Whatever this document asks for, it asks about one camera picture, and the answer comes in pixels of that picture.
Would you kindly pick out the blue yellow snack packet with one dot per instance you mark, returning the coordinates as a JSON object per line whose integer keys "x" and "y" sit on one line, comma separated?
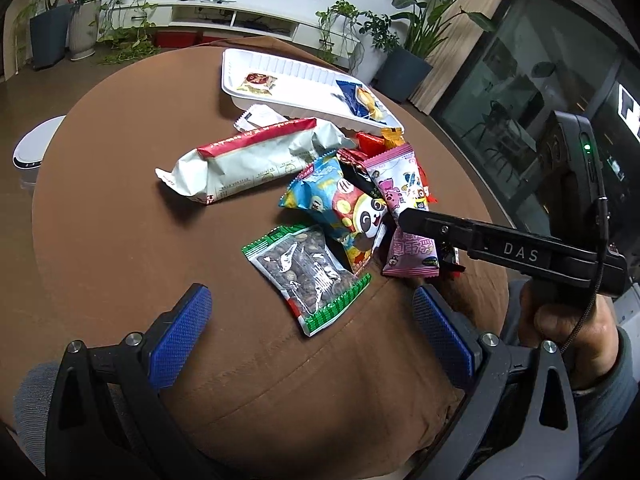
{"x": 357, "y": 100}

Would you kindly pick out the person's right forearm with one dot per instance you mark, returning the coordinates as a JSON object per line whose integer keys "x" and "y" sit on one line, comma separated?
{"x": 615, "y": 400}

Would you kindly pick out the person's grey clothing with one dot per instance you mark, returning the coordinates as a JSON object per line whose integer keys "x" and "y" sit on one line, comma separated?
{"x": 35, "y": 400}

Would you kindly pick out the white plastic tray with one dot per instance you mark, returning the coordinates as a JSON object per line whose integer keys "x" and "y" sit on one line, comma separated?
{"x": 300, "y": 90}

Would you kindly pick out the white round stool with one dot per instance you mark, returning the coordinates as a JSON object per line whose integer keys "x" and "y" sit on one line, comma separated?
{"x": 35, "y": 150}

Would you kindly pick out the trailing pothos plant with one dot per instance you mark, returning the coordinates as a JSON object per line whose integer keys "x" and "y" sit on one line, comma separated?
{"x": 130, "y": 35}

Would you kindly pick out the large-leaf plant in dark pot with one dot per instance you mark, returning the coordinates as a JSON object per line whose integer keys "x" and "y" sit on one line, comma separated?
{"x": 400, "y": 75}

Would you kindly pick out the glass sliding door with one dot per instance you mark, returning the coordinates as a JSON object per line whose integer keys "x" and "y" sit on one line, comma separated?
{"x": 500, "y": 100}

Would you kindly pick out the tall plant in dark pot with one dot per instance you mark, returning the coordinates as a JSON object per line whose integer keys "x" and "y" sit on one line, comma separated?
{"x": 50, "y": 35}

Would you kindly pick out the small plant in white pot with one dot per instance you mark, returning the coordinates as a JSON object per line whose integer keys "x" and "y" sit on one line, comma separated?
{"x": 82, "y": 30}

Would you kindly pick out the long white red-striped snack packet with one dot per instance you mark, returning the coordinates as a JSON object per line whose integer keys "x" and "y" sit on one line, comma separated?
{"x": 240, "y": 165}

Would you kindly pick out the beige curtain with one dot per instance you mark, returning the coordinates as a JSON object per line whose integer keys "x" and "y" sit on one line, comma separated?
{"x": 460, "y": 60}

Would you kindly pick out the bushy plant in white pot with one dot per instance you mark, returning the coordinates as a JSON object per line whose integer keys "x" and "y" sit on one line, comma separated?
{"x": 380, "y": 30}

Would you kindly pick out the orange snack packet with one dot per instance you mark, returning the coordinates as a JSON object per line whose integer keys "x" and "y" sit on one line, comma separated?
{"x": 392, "y": 136}

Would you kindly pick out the trailing plant on stand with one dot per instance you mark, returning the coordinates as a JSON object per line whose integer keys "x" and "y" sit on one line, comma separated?
{"x": 340, "y": 15}

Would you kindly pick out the green seed packet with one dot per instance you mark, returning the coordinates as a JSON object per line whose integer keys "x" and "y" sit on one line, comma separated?
{"x": 305, "y": 270}

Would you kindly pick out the person's right hand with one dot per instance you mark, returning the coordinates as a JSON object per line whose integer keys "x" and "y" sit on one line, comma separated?
{"x": 565, "y": 320}

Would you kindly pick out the white television cabinet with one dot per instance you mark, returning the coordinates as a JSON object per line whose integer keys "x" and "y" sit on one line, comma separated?
{"x": 250, "y": 15}

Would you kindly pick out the blue panda snack packet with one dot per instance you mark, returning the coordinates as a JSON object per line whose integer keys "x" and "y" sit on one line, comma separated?
{"x": 330, "y": 200}

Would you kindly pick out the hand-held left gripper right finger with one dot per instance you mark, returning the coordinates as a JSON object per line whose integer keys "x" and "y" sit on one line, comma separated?
{"x": 445, "y": 335}

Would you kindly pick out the pink cartoon snack packet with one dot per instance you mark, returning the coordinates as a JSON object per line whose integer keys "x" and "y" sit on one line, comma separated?
{"x": 400, "y": 185}

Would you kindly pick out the black snack packet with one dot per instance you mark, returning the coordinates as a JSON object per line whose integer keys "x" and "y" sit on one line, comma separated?
{"x": 357, "y": 177}

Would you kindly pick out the small brown red snack packet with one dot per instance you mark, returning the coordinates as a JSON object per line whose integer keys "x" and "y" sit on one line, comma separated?
{"x": 256, "y": 82}

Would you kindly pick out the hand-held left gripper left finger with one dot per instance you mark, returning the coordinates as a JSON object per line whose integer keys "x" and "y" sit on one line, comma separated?
{"x": 180, "y": 335}

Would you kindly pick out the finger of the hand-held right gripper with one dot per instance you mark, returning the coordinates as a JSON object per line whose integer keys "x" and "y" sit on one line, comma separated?
{"x": 430, "y": 225}

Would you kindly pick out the red storage box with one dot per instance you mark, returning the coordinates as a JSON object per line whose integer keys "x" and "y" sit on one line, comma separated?
{"x": 175, "y": 39}

